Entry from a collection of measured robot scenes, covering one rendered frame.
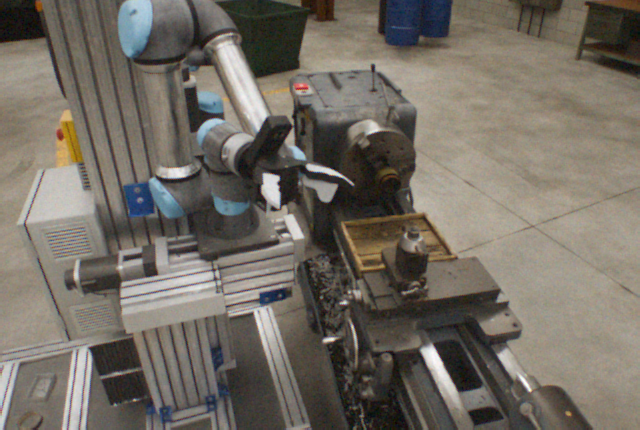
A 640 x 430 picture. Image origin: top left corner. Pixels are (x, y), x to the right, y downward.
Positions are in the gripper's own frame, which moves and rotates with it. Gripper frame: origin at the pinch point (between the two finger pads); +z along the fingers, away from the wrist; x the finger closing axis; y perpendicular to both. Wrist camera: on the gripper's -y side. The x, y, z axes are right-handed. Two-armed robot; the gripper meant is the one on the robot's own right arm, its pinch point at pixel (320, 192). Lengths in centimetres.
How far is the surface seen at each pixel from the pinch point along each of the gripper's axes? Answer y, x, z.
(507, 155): 110, -363, -146
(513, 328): 58, -75, 9
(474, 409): 68, -50, 16
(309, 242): 93, -89, -101
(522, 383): 43, -40, 26
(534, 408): 40, -33, 32
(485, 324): 59, -70, 3
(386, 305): 56, -48, -18
